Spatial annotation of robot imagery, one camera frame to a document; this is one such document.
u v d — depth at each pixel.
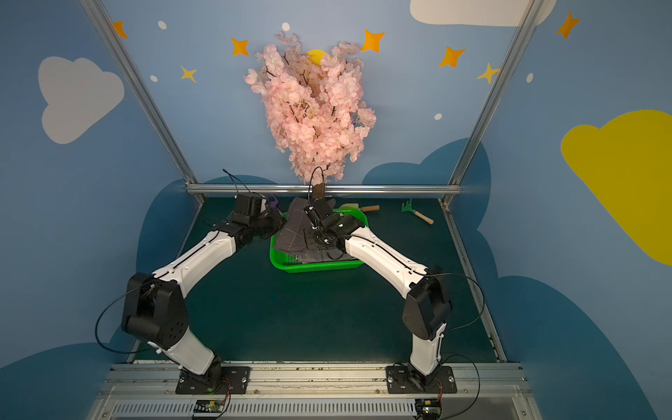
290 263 0.91
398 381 0.74
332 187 1.10
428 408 0.73
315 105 0.69
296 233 0.88
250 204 0.68
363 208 1.18
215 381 0.67
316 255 0.95
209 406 0.72
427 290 0.47
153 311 0.45
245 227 0.66
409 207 1.19
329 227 0.62
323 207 0.63
